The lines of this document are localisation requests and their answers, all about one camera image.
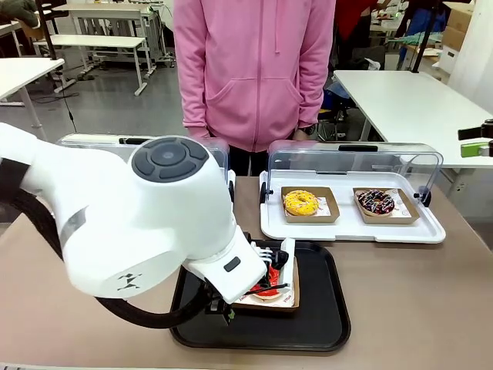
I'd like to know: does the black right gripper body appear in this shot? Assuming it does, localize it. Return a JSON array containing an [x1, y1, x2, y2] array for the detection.
[[479, 118, 493, 156]]

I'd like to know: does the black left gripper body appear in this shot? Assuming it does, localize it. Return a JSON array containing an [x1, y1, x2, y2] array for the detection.
[[203, 282, 233, 315]]

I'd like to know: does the red glazed donut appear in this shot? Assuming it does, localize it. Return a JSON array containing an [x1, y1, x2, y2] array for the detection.
[[248, 264, 287, 302]]

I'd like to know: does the brown cardboard donut box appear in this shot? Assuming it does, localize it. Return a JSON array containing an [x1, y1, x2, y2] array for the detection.
[[280, 186, 340, 224], [230, 256, 301, 315], [352, 187, 421, 226]]

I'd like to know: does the white printed paper liner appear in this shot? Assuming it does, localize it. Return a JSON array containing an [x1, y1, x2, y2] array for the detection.
[[314, 195, 333, 217], [391, 191, 412, 217], [240, 265, 298, 308]]

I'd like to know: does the black serving tray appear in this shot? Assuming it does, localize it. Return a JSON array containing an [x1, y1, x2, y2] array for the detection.
[[170, 239, 352, 352]]

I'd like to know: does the chocolate sprinkled donut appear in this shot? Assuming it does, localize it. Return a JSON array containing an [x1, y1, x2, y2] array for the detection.
[[357, 189, 395, 217]]

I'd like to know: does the yellow sprinkled donut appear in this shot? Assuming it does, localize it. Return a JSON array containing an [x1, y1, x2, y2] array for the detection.
[[283, 190, 319, 217]]

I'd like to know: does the large white table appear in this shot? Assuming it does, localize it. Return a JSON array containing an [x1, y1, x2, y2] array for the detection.
[[333, 69, 493, 170]]

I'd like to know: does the white cardboard box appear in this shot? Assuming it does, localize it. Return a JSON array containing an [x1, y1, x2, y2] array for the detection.
[[438, 44, 464, 76]]

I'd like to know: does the black stand pole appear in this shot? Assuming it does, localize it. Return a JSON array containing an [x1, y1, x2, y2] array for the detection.
[[411, 0, 438, 74], [36, 0, 59, 62]]

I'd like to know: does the person in blue top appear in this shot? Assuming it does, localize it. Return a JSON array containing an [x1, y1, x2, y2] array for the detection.
[[396, 0, 448, 39]]

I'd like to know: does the clear display case lid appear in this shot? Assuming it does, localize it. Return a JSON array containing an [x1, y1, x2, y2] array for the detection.
[[55, 133, 231, 184], [267, 140, 444, 198]]

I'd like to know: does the white display case base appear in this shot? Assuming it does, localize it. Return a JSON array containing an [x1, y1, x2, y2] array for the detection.
[[258, 170, 447, 244]]

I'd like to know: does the person in red top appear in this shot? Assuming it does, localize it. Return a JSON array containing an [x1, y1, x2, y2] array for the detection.
[[334, 0, 387, 44]]

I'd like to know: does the person in pink hoodie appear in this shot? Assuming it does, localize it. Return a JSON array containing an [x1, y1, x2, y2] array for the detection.
[[173, 0, 340, 178]]

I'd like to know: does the white bench table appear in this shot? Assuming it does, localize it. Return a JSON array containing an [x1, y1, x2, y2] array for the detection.
[[32, 34, 148, 97]]

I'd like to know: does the black cable sleeve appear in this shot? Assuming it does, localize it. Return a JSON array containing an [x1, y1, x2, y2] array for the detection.
[[0, 188, 216, 331]]

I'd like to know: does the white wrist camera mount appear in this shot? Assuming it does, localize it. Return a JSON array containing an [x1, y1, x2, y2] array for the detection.
[[252, 237, 297, 287]]

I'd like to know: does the black lid handle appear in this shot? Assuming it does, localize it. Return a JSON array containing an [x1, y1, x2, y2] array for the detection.
[[337, 144, 379, 153], [118, 136, 156, 146]]

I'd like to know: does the white desk with frame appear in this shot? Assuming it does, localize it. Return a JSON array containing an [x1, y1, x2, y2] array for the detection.
[[52, 2, 171, 76]]

